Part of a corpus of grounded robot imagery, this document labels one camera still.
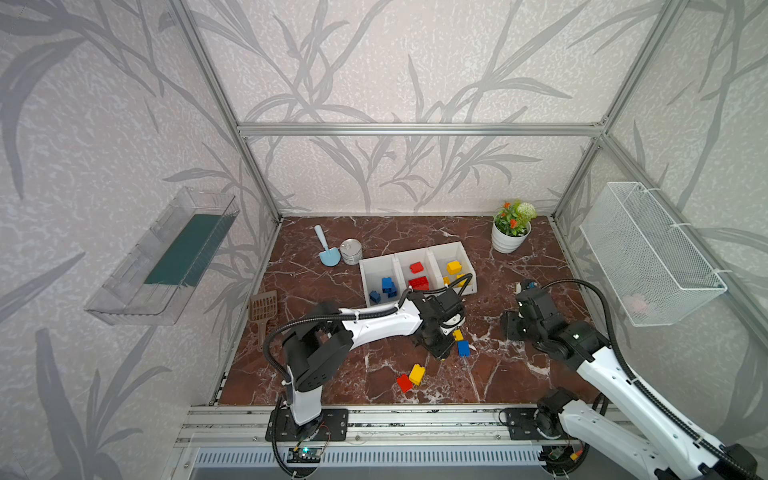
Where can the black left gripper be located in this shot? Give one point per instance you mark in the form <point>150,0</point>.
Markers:
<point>440,342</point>

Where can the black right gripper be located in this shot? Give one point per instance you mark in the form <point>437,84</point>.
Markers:
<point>516,324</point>

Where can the long red lego brick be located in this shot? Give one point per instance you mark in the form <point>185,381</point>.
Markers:
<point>419,283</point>

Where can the small red lego brick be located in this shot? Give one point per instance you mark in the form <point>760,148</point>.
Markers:
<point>416,267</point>

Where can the blue lego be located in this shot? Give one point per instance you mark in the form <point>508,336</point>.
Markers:
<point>389,287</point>

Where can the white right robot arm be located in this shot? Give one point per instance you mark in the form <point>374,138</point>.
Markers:
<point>668,444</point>

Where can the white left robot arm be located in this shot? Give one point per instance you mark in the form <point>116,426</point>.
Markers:
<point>316,346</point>

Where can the white middle bin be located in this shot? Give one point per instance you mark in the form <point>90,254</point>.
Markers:
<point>426,257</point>

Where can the white bin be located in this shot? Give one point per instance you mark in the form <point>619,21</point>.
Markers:
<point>426,257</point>
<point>373,270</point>
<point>448,252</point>

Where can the white right bin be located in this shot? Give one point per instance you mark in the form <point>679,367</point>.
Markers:
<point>448,252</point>

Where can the white left bin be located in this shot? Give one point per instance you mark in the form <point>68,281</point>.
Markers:
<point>373,270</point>

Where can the yellow lego brick front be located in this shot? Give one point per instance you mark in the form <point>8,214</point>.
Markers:
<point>417,374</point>

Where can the red lego brick front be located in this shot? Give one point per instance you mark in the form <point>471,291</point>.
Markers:
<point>404,383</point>

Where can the white plant pot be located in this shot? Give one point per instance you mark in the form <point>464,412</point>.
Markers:
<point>506,244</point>

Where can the green artificial plant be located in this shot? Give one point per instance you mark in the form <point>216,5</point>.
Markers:
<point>514,219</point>

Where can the silver tin can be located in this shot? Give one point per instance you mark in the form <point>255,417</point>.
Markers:
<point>351,251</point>

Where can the light blue scoop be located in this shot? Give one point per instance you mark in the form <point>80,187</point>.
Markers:
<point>329,257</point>

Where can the brown slotted scoop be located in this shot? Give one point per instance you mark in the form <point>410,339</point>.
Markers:
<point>263,307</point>

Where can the white wire basket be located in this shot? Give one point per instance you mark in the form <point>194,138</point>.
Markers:
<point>655,270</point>

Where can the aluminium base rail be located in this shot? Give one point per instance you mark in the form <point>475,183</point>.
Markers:
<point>400,435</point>

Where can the clear wall shelf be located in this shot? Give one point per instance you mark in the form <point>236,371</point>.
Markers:
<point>155,281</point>

